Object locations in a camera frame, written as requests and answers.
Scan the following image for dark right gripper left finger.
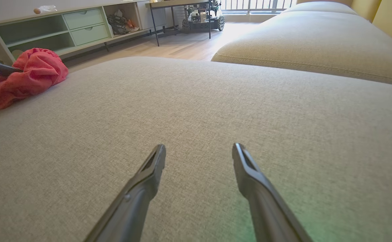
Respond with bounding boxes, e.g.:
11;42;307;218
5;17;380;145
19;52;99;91
83;144;166;242

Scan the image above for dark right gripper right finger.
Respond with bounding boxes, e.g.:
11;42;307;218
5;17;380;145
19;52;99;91
232;143;314;242

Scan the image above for red printed basketball shorts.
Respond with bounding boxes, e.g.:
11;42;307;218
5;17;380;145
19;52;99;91
0;48;69;117

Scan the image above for crumpled clear plastic bag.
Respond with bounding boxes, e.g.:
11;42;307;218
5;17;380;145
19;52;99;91
34;5;58;14

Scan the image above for low white green TV cabinet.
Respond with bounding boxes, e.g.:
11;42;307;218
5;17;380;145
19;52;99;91
0;0;168;66

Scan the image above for clutter pile in cabinet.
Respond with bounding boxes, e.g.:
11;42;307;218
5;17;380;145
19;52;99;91
107;9;140;36

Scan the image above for thin-legged beige table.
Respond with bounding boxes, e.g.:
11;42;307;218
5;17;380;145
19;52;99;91
145;0;223;47

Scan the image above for white wheeled background robot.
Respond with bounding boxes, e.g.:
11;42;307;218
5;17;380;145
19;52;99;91
182;0;225;33

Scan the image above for dark balcony railing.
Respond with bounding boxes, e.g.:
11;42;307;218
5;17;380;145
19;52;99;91
221;0;298;14

